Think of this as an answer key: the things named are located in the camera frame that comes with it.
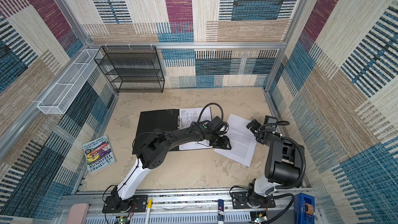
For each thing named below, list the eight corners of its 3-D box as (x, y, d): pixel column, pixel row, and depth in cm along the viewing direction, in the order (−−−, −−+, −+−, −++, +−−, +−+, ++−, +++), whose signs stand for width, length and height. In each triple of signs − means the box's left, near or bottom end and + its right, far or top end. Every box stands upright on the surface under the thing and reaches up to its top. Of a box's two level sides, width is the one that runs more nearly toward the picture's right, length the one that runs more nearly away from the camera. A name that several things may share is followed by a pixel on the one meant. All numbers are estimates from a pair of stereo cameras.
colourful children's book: (91, 175, 84) (88, 173, 81) (86, 146, 94) (82, 144, 92) (115, 162, 88) (113, 160, 85) (108, 136, 98) (105, 133, 96)
